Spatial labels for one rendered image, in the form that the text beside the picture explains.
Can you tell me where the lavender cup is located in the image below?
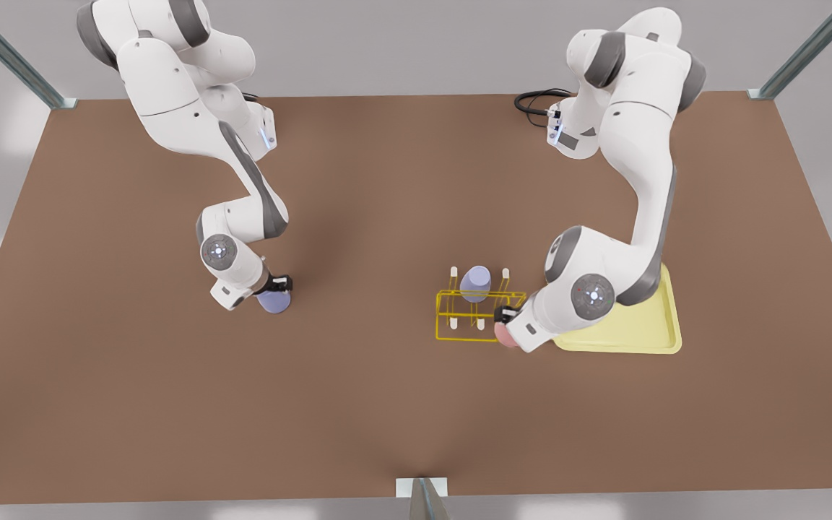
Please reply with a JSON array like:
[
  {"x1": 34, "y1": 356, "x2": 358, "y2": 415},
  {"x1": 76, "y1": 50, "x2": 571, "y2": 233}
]
[
  {"x1": 460, "y1": 266, "x2": 492, "y2": 303},
  {"x1": 256, "y1": 290, "x2": 293, "y2": 315}
]

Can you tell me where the yellow wire cup rack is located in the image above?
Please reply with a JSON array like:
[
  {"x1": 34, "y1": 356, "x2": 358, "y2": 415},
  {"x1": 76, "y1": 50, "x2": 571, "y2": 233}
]
[{"x1": 435, "y1": 266, "x2": 527, "y2": 343}]

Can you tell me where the silver frame post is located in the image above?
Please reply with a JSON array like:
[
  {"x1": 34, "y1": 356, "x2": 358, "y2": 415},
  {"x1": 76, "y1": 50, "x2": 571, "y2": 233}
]
[
  {"x1": 747, "y1": 0, "x2": 832, "y2": 101},
  {"x1": 0, "y1": 0, "x2": 77, "y2": 111},
  {"x1": 396, "y1": 477, "x2": 450, "y2": 520}
]

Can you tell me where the pale yellow tray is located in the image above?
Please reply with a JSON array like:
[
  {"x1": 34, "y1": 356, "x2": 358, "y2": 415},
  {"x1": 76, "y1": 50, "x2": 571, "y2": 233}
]
[{"x1": 552, "y1": 263, "x2": 683, "y2": 355}]

